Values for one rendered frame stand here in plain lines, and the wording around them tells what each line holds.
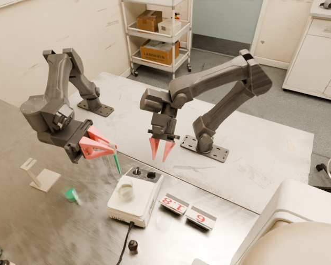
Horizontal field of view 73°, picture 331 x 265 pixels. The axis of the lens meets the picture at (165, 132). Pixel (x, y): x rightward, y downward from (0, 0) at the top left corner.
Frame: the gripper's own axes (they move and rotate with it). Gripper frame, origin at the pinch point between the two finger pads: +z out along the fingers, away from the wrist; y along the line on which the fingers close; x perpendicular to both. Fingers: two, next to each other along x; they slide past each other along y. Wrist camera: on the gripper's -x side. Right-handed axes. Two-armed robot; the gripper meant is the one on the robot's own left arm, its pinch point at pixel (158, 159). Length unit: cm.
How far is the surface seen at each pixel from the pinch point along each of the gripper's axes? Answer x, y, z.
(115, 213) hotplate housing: -7.6, -7.9, 18.8
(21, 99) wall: 74, -143, -13
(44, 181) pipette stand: -0.4, -41.9, 18.7
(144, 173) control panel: 5.2, -5.3, 7.1
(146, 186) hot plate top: -2.6, -1.5, 9.4
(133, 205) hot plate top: -7.4, -3.0, 15.0
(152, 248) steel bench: -5.7, 5.4, 26.4
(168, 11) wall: 236, -92, -190
